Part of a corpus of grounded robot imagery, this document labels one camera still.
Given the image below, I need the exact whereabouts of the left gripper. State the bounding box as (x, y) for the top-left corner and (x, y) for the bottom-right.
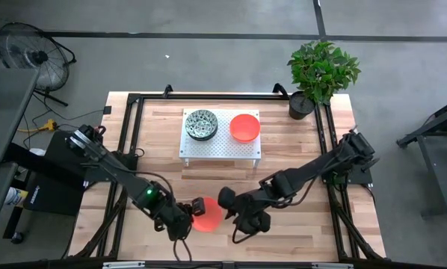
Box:
(152, 200), (194, 243)

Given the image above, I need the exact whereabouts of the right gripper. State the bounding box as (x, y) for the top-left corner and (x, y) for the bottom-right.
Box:
(223, 188), (273, 235)

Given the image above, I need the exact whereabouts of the white perforated metal shelf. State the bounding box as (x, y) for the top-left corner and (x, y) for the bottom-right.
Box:
(178, 108), (262, 169)

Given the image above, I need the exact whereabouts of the black case with white lettering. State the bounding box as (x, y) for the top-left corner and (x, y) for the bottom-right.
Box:
(23, 173), (87, 217)

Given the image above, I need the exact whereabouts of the black equipment box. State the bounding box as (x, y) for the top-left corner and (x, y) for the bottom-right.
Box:
(43, 129), (93, 180)

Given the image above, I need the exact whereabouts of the white labelled container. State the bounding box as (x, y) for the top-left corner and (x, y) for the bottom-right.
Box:
(4, 186), (29, 207)

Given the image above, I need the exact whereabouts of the green potted plant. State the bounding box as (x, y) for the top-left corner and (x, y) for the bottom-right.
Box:
(286, 40), (362, 121)

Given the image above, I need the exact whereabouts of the dark grey desk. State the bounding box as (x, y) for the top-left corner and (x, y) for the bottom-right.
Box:
(0, 67), (40, 246)

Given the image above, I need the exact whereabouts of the black floor fan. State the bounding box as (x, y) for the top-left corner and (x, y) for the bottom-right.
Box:
(0, 21), (77, 108)

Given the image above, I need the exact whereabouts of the dark metal cart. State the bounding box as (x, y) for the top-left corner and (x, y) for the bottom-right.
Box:
(395, 95), (447, 217)

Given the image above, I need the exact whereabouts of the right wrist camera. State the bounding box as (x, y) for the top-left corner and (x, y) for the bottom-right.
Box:
(217, 186), (237, 208)

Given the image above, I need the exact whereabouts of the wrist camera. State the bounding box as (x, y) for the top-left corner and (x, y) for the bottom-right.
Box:
(191, 197), (207, 217)
(217, 186), (237, 208)

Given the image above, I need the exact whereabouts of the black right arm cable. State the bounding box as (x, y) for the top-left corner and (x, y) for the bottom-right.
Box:
(232, 223), (254, 244)

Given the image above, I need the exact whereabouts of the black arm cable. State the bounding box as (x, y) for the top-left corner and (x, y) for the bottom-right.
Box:
(173, 235), (194, 262)
(232, 223), (254, 244)

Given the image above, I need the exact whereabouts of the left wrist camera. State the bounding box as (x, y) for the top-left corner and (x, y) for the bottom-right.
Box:
(191, 197), (207, 217)

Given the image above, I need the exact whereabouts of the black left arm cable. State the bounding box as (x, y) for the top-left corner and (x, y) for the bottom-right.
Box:
(173, 235), (194, 262)

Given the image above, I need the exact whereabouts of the silver metal bracket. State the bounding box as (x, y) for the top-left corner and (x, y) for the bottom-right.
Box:
(102, 261), (146, 269)
(312, 262), (354, 269)

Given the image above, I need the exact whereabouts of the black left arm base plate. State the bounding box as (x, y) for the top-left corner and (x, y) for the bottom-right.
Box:
(81, 152), (139, 184)

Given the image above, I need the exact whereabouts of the black aluminium rig frame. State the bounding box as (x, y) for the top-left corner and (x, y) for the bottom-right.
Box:
(64, 82), (389, 269)

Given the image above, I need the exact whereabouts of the yellow power cord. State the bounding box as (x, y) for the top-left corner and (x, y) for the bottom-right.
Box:
(16, 118), (57, 134)

